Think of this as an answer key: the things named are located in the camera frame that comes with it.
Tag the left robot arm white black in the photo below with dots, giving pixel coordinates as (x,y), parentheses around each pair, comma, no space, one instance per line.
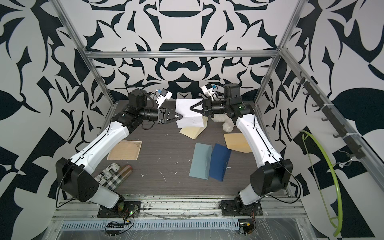
(75,174)

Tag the cream letter paper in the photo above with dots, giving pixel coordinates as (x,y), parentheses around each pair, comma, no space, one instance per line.
(125,151)

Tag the tan yellow envelope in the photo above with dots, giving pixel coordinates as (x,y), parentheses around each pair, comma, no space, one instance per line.
(237,142)

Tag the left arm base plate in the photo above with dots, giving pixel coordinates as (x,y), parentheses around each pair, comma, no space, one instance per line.
(122,209)

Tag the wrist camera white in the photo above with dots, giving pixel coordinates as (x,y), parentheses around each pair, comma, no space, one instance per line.
(162,96)
(210,91)

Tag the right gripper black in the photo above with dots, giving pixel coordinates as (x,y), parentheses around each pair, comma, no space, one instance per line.
(208,107)

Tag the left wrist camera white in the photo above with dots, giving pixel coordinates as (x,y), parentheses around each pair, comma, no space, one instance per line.
(162,96)

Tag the plaid checkered tube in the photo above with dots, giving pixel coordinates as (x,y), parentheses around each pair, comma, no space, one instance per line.
(115,181)

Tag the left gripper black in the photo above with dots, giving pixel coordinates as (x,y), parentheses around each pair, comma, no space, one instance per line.
(164,119)

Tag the white cable duct strip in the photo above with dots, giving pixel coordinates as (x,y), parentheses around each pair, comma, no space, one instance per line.
(202,224)

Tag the right black connector board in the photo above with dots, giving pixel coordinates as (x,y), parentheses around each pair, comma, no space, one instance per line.
(246,228)

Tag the black hook rack rail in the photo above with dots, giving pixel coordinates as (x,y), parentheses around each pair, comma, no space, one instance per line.
(333,116)

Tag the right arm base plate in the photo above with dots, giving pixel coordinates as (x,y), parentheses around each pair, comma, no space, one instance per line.
(234,208)

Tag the dark blue envelope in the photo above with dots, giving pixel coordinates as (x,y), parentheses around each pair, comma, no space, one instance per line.
(219,162)

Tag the left black connector board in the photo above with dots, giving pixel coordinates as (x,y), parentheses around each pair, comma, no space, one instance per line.
(114,228)

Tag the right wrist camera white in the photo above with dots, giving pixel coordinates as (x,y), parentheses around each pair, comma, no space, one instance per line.
(210,91)

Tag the white teddy bear pink shirt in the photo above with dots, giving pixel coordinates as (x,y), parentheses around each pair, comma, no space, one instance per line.
(228,124)

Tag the light blue envelope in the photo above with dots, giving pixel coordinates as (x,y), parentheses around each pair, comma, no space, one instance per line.
(200,166)

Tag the pale yellow envelope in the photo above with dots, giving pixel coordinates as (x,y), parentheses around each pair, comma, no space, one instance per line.
(194,132)

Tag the white letter paper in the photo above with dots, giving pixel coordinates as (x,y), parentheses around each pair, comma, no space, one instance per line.
(189,118)

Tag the black connector board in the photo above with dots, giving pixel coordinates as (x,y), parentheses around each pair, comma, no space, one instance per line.
(114,228)
(246,228)

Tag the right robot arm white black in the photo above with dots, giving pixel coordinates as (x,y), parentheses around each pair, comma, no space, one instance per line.
(273,172)

